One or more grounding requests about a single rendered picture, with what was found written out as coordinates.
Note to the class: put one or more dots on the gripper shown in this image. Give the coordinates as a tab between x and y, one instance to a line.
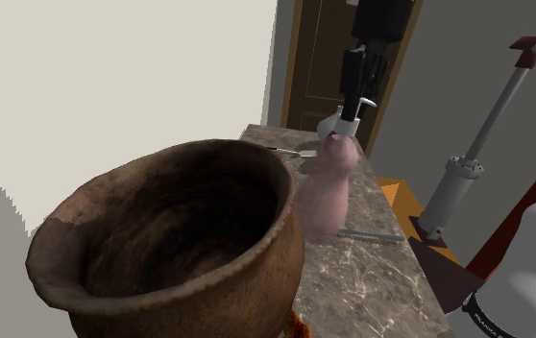
382	21

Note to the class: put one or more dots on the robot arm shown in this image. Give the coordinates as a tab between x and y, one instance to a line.
525	276

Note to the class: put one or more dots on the brown wooden door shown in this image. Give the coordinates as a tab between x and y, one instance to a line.
319	56

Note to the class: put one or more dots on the silver cutlery piece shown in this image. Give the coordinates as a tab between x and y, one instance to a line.
298	152

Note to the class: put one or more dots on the pink spray bottle white head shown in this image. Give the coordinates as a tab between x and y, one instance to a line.
326	196

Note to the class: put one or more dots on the grey pole with red ends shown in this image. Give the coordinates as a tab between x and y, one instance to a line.
455	187

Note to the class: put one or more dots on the orange fuzzy object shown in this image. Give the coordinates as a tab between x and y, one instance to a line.
297	327

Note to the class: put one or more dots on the large brown clay pot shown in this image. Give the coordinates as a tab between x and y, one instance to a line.
179	318

